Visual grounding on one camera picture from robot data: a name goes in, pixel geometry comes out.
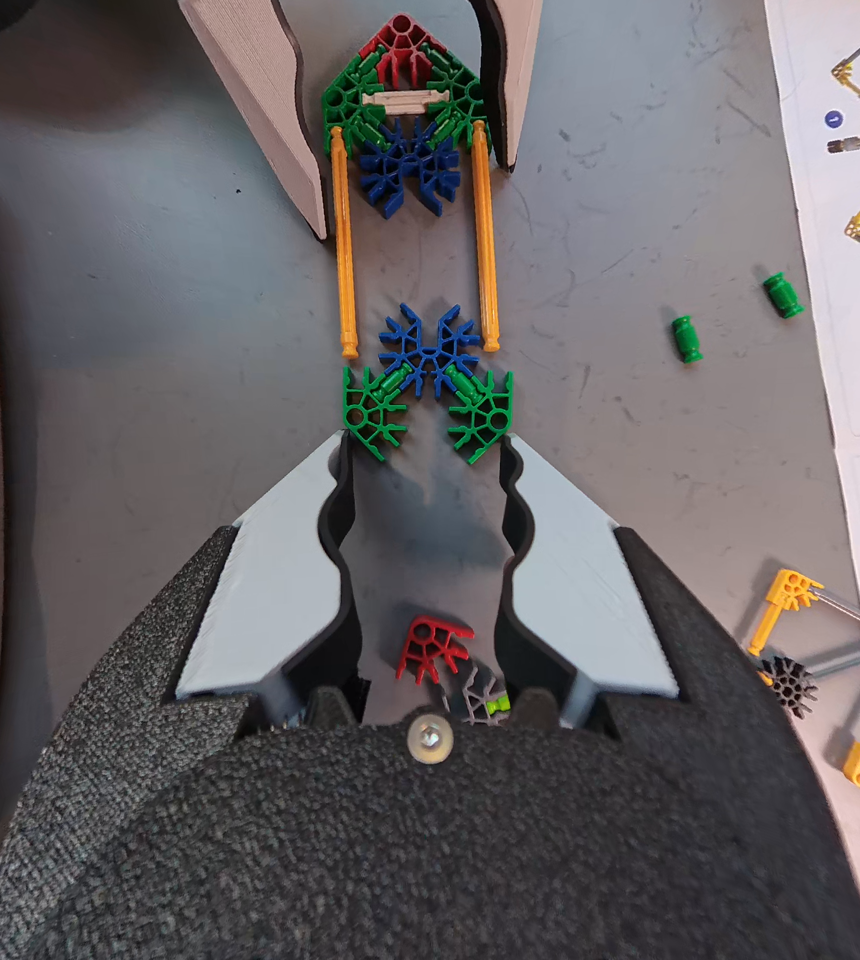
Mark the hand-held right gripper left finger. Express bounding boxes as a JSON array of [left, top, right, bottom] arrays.
[[175, 431, 363, 702]]

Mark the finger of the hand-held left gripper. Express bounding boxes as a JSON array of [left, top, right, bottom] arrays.
[[469, 0, 545, 174], [177, 0, 329, 243]]

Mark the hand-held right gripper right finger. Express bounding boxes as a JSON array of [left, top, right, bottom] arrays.
[[496, 433, 680, 702]]

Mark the red corner connector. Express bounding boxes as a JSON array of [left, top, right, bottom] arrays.
[[396, 616, 476, 685]]

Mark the connector assembly with yellow rods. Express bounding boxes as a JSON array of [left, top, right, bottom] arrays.
[[322, 13, 502, 360]]

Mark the blue snowflake connector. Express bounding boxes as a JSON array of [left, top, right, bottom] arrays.
[[377, 302, 479, 399]]

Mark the multicolour rod connector toy figure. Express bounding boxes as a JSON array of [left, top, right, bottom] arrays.
[[441, 568, 860, 810]]

